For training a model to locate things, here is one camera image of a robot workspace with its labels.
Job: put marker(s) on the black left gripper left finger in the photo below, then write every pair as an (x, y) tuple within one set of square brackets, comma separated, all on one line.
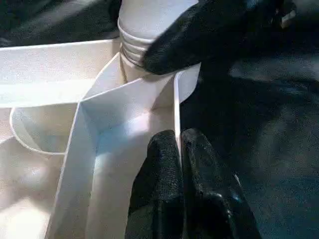
[(162, 179)]

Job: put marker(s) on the white plastic table leg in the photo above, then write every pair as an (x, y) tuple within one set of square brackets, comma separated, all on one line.
[(139, 25)]

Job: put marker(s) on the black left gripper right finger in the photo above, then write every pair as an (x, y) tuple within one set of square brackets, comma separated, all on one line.
[(211, 194)]

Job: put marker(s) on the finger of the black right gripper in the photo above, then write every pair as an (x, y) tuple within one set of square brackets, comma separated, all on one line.
[(199, 37)]

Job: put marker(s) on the white plastic table top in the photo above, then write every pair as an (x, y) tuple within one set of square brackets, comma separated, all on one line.
[(37, 62)]

